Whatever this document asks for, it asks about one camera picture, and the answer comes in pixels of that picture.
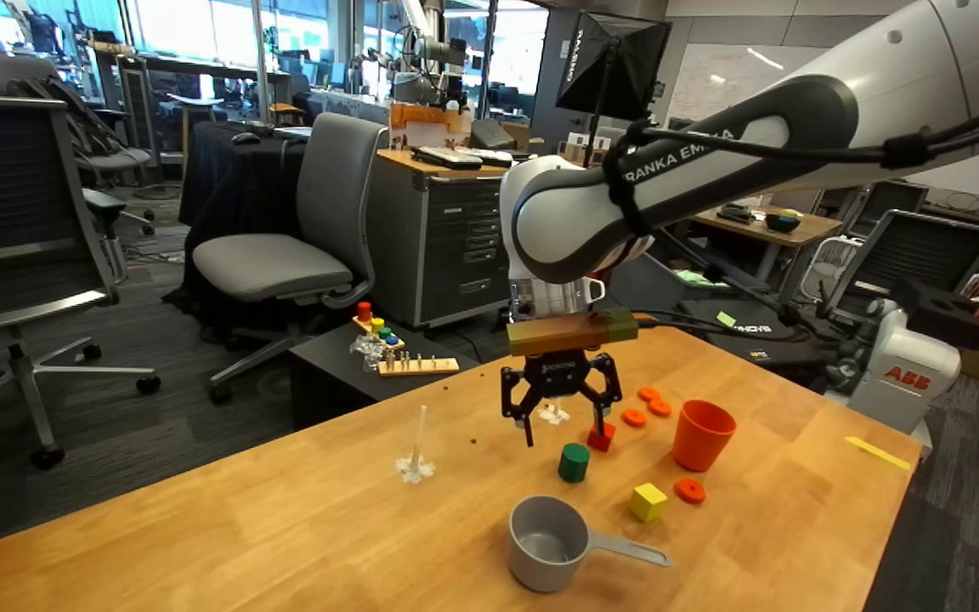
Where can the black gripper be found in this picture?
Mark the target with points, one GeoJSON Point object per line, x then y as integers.
{"type": "Point", "coordinates": [564, 376]}

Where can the yellow cube block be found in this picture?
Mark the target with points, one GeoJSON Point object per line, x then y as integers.
{"type": "Point", "coordinates": [648, 503]}

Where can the white ABB robot base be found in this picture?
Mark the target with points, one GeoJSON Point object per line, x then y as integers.
{"type": "Point", "coordinates": [902, 378]}

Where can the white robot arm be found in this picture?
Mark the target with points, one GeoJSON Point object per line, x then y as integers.
{"type": "Point", "coordinates": [680, 191]}

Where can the orange plastic cup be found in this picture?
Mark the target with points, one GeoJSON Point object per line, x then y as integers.
{"type": "Point", "coordinates": [700, 444]}

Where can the grey measuring cup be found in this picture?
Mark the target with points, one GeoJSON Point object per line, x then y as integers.
{"type": "Point", "coordinates": [535, 565]}

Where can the clear plastic stand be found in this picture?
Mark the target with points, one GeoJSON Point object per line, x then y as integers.
{"type": "Point", "coordinates": [556, 415]}

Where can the orange disc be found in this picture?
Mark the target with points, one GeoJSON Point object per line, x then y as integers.
{"type": "Point", "coordinates": [659, 411]}
{"type": "Point", "coordinates": [650, 397]}
{"type": "Point", "coordinates": [632, 415]}
{"type": "Point", "coordinates": [692, 492]}

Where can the wooden peg toy bar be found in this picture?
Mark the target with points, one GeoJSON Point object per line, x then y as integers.
{"type": "Point", "coordinates": [415, 367]}

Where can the clear wine glass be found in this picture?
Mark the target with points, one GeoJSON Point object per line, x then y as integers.
{"type": "Point", "coordinates": [415, 464]}

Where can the grey drawer cabinet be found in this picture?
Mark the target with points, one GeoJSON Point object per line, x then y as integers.
{"type": "Point", "coordinates": [442, 250]}

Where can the clear bag of parts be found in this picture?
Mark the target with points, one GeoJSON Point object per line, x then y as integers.
{"type": "Point", "coordinates": [360, 352]}

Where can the colourful stacking toy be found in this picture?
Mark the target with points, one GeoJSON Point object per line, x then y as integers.
{"type": "Point", "coordinates": [367, 325]}

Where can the low black side table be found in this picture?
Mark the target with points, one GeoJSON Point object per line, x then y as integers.
{"type": "Point", "coordinates": [330, 378]}

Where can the small wooden desk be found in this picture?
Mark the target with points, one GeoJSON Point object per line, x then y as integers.
{"type": "Point", "coordinates": [764, 232]}

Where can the orange cardboard box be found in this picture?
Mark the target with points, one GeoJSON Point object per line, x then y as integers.
{"type": "Point", "coordinates": [424, 121]}

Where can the yellow tape strip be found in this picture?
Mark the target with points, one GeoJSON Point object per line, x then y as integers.
{"type": "Point", "coordinates": [879, 454]}

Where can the grey office chair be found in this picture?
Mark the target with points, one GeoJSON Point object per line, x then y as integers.
{"type": "Point", "coordinates": [271, 268]}

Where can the black softbox light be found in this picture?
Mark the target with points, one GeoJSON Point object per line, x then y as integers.
{"type": "Point", "coordinates": [620, 73]}

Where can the black draped table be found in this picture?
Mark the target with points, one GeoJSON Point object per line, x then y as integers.
{"type": "Point", "coordinates": [234, 171]}

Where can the black task chair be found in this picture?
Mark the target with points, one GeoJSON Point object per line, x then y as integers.
{"type": "Point", "coordinates": [94, 138]}

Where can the black mesh office chair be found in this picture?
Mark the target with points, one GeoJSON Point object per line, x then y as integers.
{"type": "Point", "coordinates": [15, 191]}

